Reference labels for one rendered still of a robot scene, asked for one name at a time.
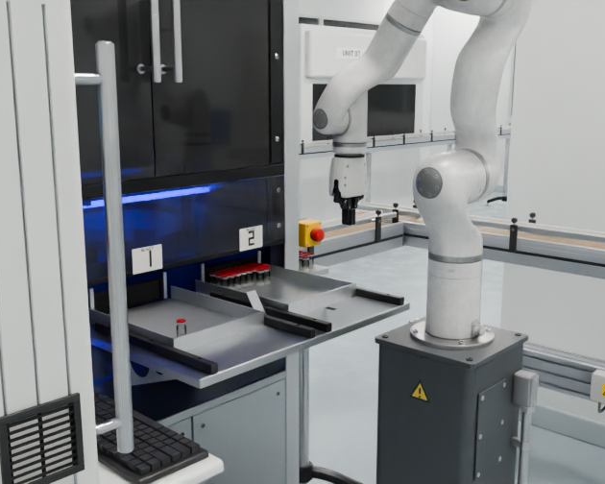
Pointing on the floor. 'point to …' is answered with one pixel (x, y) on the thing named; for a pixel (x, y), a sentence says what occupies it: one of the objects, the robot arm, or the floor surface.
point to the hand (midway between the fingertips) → (349, 216)
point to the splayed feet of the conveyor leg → (323, 475)
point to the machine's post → (287, 254)
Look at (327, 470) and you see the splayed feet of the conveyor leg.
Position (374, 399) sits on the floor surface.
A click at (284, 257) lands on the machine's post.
